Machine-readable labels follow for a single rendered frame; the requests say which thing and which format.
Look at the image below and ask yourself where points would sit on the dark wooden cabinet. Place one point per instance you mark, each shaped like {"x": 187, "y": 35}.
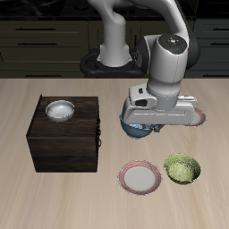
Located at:
{"x": 65, "y": 140}

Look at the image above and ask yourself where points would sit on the green bowl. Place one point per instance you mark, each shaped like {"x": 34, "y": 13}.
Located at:
{"x": 182, "y": 169}

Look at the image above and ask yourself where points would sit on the white bowl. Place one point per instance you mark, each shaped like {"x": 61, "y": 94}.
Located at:
{"x": 60, "y": 111}

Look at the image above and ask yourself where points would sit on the red rimmed white plate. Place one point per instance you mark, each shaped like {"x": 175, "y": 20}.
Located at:
{"x": 139, "y": 177}
{"x": 199, "y": 117}

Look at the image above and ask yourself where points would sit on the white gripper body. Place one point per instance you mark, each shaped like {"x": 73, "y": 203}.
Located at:
{"x": 161, "y": 115}

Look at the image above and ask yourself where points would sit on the blue bowl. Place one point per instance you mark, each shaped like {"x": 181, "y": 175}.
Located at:
{"x": 135, "y": 130}

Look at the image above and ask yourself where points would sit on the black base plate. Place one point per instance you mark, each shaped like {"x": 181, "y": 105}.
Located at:
{"x": 89, "y": 64}

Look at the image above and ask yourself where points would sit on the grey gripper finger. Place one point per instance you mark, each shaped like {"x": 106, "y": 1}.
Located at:
{"x": 144, "y": 127}
{"x": 157, "y": 128}

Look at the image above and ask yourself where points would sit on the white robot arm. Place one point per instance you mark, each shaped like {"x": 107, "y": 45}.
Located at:
{"x": 167, "y": 65}

